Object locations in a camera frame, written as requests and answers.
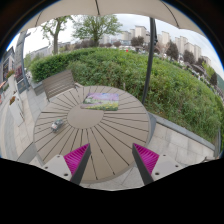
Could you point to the grey computer mouse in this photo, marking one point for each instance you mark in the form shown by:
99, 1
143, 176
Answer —
56, 125

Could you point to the green hedge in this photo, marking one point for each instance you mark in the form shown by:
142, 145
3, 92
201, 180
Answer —
173, 92

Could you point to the slatted wooden chair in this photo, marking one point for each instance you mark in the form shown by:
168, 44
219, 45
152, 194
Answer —
59, 83

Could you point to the white planter box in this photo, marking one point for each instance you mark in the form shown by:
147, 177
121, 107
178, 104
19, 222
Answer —
16, 111

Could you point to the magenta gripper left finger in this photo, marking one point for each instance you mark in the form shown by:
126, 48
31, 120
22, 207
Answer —
70, 167

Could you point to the beige patio umbrella canopy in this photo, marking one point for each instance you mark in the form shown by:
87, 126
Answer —
157, 9

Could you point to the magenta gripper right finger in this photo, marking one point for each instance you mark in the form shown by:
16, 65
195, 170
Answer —
153, 166

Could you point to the round slatted wooden table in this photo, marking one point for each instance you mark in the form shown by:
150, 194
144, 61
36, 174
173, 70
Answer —
110, 134

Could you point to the dark umbrella pole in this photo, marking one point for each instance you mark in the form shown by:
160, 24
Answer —
153, 41

